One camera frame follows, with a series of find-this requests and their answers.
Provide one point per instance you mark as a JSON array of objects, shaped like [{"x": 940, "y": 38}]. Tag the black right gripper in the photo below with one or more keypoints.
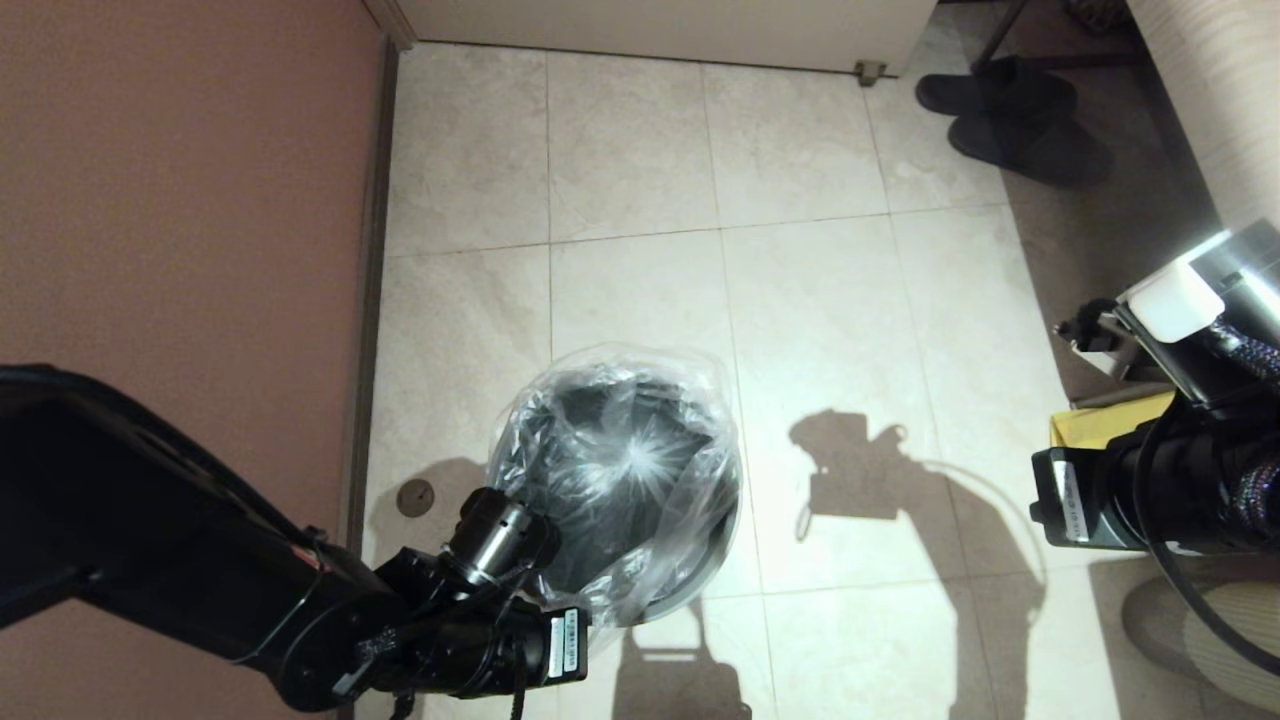
[{"x": 1075, "y": 500}]

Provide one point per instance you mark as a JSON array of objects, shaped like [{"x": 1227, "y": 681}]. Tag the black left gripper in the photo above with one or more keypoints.
[{"x": 560, "y": 648}]

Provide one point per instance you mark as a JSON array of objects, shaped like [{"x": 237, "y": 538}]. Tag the clear plastic trash bag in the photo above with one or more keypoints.
[{"x": 620, "y": 450}]

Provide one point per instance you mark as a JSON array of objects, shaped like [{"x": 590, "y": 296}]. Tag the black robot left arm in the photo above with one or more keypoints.
[{"x": 150, "y": 530}]

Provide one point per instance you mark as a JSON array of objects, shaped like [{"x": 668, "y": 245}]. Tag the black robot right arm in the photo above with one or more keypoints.
[{"x": 1200, "y": 480}]

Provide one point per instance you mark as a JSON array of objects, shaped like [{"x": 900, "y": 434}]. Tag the yellow cloth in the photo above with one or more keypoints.
[{"x": 1100, "y": 425}]

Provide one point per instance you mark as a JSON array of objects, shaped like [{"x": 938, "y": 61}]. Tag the black round trash bin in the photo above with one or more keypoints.
[{"x": 700, "y": 560}]

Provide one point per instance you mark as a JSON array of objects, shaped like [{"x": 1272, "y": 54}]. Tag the brown wooden furniture base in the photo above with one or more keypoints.
[{"x": 1110, "y": 400}]

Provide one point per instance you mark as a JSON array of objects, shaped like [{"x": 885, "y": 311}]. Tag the round metal floor cap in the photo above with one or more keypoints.
[{"x": 415, "y": 498}]

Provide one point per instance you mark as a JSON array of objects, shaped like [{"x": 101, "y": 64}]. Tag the grey ribbed round stool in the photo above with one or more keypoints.
[{"x": 1230, "y": 640}]

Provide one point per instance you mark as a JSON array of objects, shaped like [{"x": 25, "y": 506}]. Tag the black slipper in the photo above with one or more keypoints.
[
  {"x": 990, "y": 95},
  {"x": 1040, "y": 155}
]

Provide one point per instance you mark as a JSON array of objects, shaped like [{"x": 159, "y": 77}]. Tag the beige striped upholstered furniture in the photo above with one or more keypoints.
[{"x": 1220, "y": 100}]

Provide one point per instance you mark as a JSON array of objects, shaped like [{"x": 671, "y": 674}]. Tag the small metal door stopper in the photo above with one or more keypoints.
[{"x": 868, "y": 74}]

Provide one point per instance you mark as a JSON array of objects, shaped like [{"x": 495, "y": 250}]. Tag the white door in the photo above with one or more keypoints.
[{"x": 650, "y": 30}]

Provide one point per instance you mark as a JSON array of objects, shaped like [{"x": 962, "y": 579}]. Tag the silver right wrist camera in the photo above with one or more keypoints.
[{"x": 1095, "y": 335}]

